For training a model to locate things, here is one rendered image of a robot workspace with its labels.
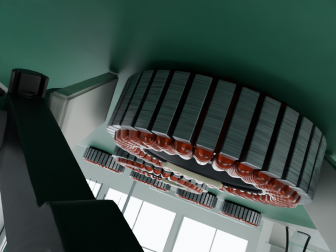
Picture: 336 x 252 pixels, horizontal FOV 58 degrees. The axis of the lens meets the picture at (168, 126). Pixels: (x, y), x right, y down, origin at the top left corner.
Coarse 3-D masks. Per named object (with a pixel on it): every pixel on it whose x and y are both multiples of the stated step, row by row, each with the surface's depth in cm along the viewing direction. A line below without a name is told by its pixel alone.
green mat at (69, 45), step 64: (0, 0) 14; (64, 0) 12; (128, 0) 10; (192, 0) 9; (256, 0) 8; (320, 0) 7; (0, 64) 26; (64, 64) 19; (128, 64) 15; (192, 64) 13; (256, 64) 11; (320, 64) 10; (320, 128) 14
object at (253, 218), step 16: (96, 160) 73; (112, 160) 74; (144, 176) 74; (176, 192) 79; (192, 192) 76; (208, 192) 77; (208, 208) 82; (224, 208) 79; (240, 208) 77; (256, 224) 77
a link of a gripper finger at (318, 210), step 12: (324, 156) 17; (324, 168) 16; (324, 180) 16; (324, 192) 15; (312, 204) 16; (324, 204) 15; (312, 216) 16; (324, 216) 15; (324, 228) 14; (324, 240) 14
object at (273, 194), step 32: (128, 96) 14; (160, 96) 13; (192, 96) 12; (224, 96) 12; (256, 96) 12; (128, 128) 13; (160, 128) 12; (192, 128) 12; (224, 128) 12; (256, 128) 12; (288, 128) 12; (160, 160) 19; (192, 160) 20; (224, 160) 12; (256, 160) 11; (288, 160) 12; (320, 160) 14; (256, 192) 17; (288, 192) 13
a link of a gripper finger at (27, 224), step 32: (32, 96) 10; (32, 128) 8; (0, 160) 10; (32, 160) 7; (64, 160) 7; (0, 192) 9; (32, 192) 6; (64, 192) 6; (32, 224) 6; (64, 224) 5; (96, 224) 5; (128, 224) 5
